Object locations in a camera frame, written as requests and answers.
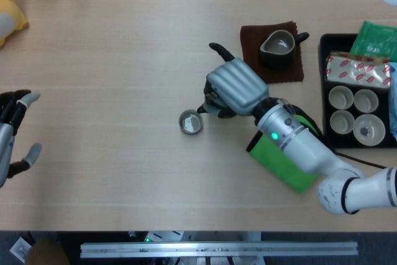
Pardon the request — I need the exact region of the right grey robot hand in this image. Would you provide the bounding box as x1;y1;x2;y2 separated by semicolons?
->
203;56;269;119

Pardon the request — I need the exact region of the orange-brown seat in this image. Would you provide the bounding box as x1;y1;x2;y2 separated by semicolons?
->
25;238;71;265

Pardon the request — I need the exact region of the light blue wipes pack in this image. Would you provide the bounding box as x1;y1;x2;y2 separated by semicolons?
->
387;61;397;140

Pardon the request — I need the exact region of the green tea packet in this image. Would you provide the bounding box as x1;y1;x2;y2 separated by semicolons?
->
349;20;397;58

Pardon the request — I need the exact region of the black plastic tray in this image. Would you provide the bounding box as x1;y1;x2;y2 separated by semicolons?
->
318;33;397;149

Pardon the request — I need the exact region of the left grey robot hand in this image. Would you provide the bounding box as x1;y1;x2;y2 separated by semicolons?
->
0;89;43;189

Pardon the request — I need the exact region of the yellow plush toy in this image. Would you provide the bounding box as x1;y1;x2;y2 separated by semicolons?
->
0;0;30;49

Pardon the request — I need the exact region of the dark ceramic pitcher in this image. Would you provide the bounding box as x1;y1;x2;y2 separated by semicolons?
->
259;29;310;69

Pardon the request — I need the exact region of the white floor socket box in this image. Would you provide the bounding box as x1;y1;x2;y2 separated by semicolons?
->
9;236;32;263

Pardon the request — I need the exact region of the aluminium profile rail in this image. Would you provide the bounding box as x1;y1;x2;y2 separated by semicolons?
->
79;241;359;259

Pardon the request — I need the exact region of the green cloth with black trim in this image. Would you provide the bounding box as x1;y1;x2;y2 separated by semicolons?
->
246;105;324;194

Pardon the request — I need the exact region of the white cup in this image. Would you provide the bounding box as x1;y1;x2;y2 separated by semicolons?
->
353;88;380;114
329;109;355;135
328;85;355;110

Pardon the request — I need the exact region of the grey-green ceramic teacup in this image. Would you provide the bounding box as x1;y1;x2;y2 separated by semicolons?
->
178;109;204;137

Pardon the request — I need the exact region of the black cast-iron teapot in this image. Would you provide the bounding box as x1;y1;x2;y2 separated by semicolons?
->
197;42;239;119

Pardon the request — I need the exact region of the white lidded tea bowl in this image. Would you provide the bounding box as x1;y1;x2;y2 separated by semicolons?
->
352;113;386;148

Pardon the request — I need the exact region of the red white snack packet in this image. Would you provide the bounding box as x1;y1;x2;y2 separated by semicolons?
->
324;51;392;91

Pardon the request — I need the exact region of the brown cloth mat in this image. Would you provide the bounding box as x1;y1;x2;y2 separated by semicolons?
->
240;20;305;86

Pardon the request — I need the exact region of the black cable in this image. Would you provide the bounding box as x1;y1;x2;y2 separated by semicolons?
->
334;151;397;169

